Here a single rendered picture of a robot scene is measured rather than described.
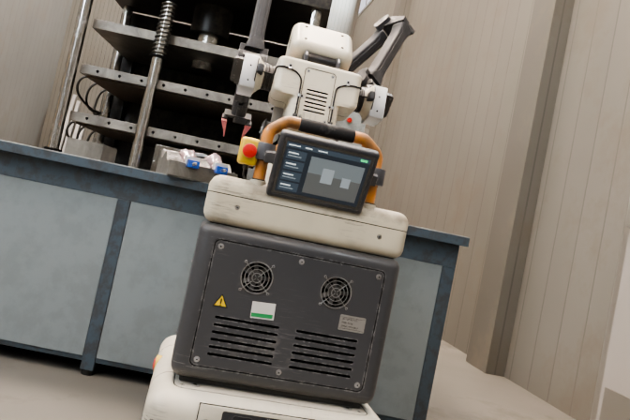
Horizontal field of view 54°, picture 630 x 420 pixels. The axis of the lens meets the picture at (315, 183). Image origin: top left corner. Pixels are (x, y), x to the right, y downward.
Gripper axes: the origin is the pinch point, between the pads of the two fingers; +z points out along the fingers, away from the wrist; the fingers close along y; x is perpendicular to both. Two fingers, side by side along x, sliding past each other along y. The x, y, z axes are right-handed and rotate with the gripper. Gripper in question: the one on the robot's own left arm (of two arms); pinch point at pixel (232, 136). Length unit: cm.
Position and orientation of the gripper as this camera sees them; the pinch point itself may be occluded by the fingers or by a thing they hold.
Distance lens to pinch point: 242.0
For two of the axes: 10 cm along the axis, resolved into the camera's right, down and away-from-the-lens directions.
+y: -9.6, -2.1, -1.8
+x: 0.8, 4.2, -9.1
